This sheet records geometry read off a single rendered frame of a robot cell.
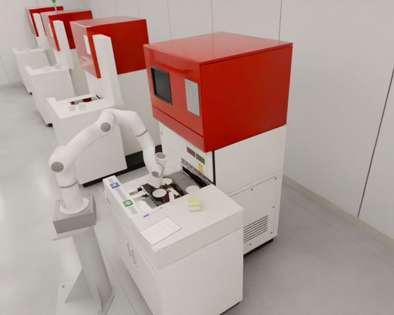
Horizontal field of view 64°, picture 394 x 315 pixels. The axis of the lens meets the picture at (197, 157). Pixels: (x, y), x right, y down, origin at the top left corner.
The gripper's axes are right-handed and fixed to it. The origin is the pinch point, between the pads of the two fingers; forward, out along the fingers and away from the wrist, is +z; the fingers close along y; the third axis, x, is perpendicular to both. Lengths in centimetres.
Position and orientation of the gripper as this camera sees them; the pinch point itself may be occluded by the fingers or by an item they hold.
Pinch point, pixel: (152, 189)
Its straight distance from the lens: 234.1
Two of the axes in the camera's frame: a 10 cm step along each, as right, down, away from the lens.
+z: -2.6, 7.6, 5.9
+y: 8.8, 4.3, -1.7
